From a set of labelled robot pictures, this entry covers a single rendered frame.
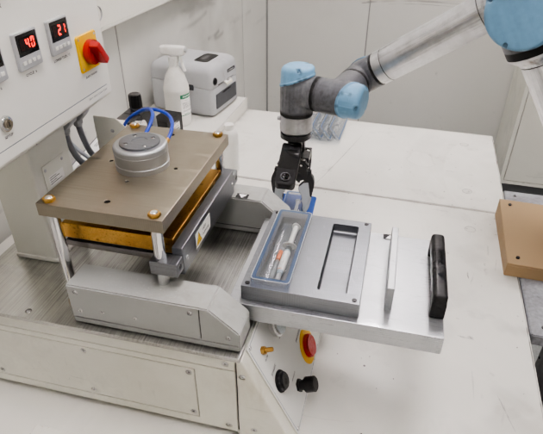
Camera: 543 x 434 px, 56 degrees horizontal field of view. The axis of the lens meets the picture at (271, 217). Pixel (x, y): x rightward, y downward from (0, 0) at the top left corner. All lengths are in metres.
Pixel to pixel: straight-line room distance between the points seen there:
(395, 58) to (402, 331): 0.64
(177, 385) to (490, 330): 0.60
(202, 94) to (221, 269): 0.98
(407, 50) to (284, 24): 2.15
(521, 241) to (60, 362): 0.97
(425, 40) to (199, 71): 0.83
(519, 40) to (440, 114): 2.38
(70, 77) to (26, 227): 0.25
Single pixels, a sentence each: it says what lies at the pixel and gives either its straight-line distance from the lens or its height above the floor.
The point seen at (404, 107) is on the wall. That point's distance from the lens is 3.28.
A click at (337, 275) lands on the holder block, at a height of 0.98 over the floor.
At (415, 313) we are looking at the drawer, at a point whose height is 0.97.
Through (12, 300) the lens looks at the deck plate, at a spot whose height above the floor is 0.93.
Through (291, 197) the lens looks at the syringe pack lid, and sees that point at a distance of 1.34.
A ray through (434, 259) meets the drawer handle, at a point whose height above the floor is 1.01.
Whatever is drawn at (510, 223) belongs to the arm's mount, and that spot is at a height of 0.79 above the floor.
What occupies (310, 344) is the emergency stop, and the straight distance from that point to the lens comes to 0.91.
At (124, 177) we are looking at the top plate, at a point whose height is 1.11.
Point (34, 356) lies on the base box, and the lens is 0.92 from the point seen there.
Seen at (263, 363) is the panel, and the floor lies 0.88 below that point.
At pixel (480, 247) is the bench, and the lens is 1.29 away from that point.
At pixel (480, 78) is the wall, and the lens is 3.24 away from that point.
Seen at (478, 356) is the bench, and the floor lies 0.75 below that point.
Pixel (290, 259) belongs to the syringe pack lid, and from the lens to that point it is 0.75.
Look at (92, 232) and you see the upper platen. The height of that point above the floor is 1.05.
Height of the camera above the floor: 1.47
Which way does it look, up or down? 33 degrees down
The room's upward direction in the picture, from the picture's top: straight up
